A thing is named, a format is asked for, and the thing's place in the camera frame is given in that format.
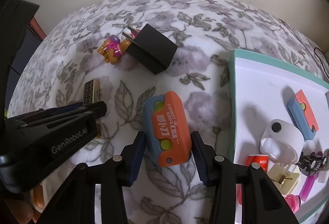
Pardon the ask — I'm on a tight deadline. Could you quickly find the red white glue stick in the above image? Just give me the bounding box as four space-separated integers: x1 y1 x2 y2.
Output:
237 154 269 205

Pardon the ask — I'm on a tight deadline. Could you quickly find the black toy car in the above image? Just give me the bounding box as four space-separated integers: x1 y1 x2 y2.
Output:
296 152 328 177

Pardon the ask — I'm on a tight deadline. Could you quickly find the white smart watch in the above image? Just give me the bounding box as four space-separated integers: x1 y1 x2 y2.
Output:
259 119 304 166

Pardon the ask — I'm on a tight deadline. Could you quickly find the white rectangular box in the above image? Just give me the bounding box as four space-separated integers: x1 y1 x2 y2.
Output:
325 91 329 107

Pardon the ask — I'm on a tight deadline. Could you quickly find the gold patterned lighter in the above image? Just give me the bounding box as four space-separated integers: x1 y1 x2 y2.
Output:
82 79 100 106

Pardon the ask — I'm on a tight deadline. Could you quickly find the teal white shallow box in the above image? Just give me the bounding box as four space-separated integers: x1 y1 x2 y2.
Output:
228 48 329 223

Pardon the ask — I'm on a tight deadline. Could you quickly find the orange pink toy figure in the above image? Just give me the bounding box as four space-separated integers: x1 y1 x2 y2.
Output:
97 36 131 65

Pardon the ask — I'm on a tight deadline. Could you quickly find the floral grey white blanket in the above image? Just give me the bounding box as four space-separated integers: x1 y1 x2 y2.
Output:
9 0 324 195

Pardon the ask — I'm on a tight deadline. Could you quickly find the black power adapter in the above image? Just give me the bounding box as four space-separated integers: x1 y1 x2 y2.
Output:
122 24 178 75

